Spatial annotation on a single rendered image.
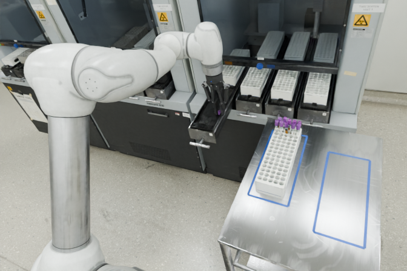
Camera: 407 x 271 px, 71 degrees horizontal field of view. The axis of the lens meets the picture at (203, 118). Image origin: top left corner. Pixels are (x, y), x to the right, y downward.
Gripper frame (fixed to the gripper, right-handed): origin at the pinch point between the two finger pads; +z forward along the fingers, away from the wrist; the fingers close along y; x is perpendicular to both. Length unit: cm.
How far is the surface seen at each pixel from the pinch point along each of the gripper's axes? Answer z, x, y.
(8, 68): 2, -12, 174
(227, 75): -2.3, -23.0, 3.6
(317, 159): 3, 19, -46
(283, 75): -1.8, -28.6, -24.2
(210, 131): 3.7, 12.9, 0.0
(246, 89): -1.2, -14.8, -9.3
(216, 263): 84, 40, -2
